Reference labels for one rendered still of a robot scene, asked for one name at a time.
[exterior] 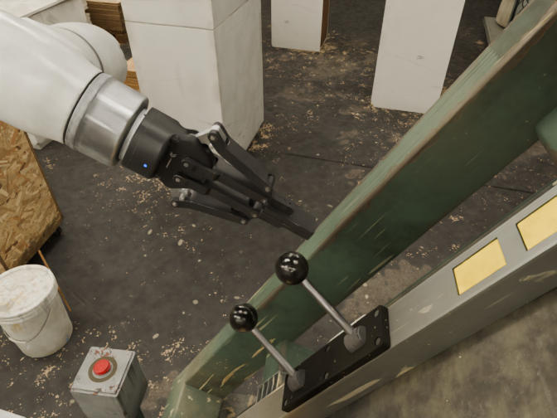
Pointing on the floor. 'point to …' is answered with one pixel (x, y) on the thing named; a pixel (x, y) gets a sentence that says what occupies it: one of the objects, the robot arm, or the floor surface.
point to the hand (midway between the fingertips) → (288, 216)
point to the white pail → (34, 310)
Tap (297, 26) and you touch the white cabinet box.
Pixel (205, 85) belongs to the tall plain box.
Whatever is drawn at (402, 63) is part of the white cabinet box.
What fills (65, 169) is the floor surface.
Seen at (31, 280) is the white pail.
